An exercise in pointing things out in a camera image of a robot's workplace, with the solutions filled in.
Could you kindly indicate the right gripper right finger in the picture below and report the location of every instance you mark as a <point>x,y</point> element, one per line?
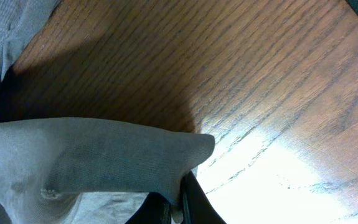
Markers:
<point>195,205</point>

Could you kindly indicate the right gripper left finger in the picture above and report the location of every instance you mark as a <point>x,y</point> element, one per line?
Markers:
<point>154,210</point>

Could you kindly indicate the grey shorts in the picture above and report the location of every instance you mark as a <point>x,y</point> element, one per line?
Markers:
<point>94,108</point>

